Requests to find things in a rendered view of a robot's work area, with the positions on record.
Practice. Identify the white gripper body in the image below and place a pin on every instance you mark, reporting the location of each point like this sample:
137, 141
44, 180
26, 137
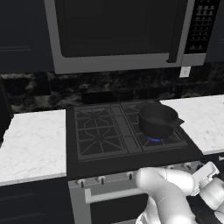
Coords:
205, 174

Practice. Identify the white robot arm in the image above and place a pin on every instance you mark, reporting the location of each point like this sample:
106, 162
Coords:
166, 189

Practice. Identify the silver stove knob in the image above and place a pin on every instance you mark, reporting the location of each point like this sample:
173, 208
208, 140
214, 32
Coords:
81, 183
200, 166
101, 180
169, 167
130, 175
186, 166

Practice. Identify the blue burner flame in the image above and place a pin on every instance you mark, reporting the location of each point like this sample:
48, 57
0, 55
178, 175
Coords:
154, 139

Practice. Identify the black stove with oven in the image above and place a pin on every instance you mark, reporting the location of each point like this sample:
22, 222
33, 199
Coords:
116, 157

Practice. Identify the dark base cupboard drawer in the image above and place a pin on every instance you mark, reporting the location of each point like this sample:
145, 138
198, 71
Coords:
214, 162

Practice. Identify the black pot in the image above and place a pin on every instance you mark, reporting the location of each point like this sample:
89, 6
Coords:
157, 119

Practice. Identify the silver oven door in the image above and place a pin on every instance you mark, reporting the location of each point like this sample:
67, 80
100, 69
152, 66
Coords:
116, 208

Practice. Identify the silver microwave oven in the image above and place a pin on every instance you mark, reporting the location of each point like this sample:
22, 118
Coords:
116, 62

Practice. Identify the black microwave door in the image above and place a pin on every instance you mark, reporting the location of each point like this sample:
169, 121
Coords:
116, 29

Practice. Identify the dark base cupboard door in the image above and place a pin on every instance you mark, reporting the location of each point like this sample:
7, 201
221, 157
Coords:
32, 204

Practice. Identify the dark tall cabinet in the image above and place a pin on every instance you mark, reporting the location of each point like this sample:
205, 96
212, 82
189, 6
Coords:
5, 110

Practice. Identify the white wall socket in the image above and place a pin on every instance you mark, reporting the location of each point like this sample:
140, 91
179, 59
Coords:
185, 71

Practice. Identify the dark wall cupboard door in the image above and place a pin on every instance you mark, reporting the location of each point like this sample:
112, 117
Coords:
216, 38
23, 35

